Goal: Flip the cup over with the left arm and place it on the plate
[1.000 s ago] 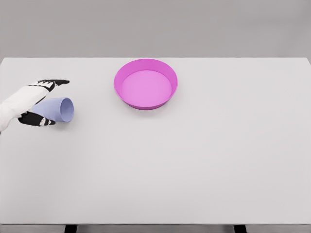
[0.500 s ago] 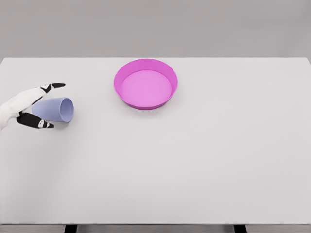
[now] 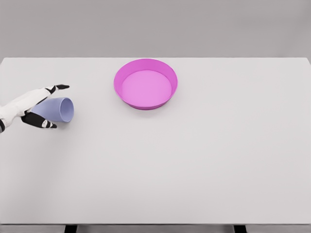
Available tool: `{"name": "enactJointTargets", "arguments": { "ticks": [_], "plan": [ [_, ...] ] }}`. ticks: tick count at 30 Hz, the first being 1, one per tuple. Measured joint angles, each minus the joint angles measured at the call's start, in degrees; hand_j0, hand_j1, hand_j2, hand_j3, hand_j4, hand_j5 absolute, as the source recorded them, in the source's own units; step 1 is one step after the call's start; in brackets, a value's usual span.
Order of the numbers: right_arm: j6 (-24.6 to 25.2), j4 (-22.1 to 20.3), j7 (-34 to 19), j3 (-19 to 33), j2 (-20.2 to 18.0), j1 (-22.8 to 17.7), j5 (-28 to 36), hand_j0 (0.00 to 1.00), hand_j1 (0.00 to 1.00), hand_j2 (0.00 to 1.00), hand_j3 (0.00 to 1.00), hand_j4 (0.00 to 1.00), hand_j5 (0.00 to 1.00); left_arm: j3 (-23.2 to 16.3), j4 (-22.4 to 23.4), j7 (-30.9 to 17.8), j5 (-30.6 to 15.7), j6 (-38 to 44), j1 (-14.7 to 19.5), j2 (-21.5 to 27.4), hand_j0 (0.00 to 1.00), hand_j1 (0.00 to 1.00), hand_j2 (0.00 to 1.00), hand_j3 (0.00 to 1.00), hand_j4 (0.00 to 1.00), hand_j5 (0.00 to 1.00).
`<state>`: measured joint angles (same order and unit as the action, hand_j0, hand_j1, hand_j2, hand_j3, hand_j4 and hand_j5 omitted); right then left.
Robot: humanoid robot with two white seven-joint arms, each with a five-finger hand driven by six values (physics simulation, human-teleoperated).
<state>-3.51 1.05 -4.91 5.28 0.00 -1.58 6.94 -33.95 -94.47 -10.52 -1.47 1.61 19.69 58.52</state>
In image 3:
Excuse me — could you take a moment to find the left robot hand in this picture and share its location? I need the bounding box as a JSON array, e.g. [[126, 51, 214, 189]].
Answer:
[[12, 84, 70, 130]]

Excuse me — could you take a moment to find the lavender plastic cup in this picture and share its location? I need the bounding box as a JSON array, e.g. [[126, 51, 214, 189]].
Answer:
[[31, 97, 74, 123]]

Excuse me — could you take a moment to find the pink round plate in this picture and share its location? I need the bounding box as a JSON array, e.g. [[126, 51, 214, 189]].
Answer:
[[113, 58, 178, 111]]

